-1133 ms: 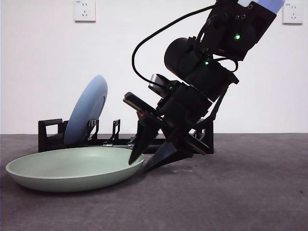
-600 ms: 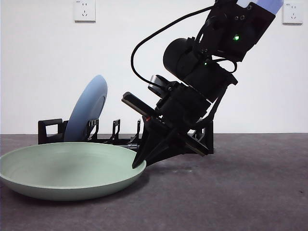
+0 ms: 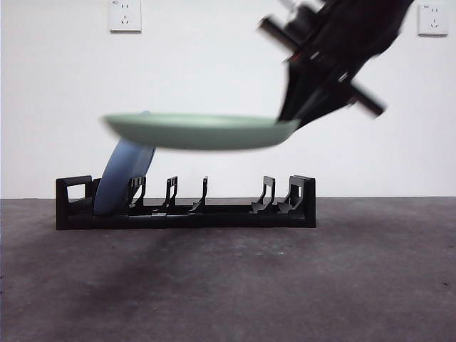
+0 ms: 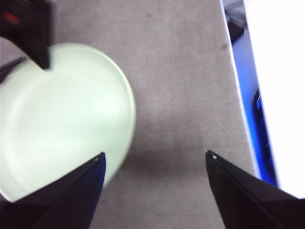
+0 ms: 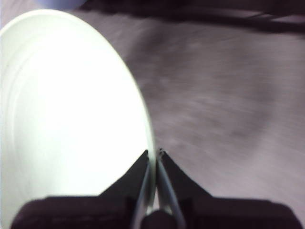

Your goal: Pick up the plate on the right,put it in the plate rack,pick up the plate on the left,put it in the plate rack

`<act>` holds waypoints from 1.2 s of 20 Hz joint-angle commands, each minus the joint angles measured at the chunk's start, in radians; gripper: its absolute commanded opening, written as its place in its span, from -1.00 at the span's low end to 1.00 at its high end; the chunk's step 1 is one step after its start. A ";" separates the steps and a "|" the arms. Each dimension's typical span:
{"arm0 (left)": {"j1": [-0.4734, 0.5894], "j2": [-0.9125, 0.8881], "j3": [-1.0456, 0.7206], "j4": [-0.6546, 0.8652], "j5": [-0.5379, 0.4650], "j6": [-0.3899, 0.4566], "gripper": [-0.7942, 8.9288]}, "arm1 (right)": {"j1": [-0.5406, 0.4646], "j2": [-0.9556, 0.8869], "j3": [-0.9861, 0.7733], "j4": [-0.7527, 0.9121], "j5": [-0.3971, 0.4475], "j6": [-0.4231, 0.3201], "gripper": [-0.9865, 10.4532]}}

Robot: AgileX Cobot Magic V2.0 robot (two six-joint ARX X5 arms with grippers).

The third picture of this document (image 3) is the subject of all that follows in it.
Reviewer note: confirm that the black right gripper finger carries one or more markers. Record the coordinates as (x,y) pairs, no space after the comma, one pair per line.
(299,96)
(327,103)

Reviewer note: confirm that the pale green round plate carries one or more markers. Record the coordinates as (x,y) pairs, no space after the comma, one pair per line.
(199,135)

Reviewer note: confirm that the blue round plate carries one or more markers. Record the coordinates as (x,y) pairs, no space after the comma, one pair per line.
(114,178)

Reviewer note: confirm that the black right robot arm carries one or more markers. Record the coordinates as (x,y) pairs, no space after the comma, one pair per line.
(363,25)

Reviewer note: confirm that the black plastic plate rack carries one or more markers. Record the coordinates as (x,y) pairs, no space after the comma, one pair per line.
(231,221)

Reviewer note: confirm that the white wall socket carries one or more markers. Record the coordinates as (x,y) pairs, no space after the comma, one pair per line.
(432,21)
(125,25)

